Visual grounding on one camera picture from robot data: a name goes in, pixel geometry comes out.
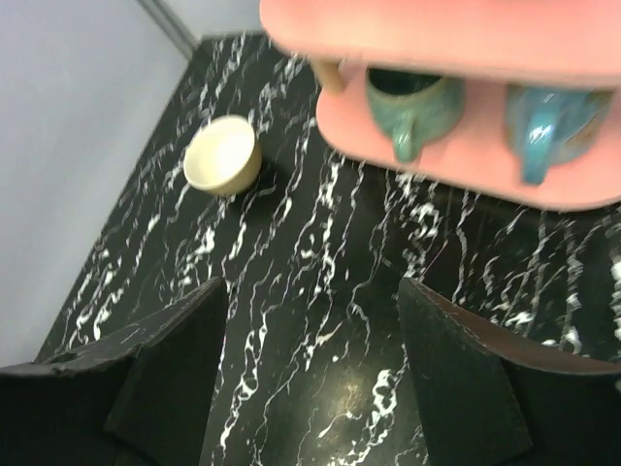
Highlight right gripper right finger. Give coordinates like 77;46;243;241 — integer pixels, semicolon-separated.
398;278;620;465

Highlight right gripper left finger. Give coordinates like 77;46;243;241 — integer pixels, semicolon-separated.
1;278;228;465

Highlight cream ceramic bowl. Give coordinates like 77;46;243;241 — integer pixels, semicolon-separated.
182;115;262;196

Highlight light blue butterfly mug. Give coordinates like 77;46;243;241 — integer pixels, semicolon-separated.
505;83;614;185

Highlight green glazed mug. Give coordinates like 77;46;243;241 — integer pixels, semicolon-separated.
365;67;466;164

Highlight pink three-tier wooden shelf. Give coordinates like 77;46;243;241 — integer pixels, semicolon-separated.
259;1;620;211

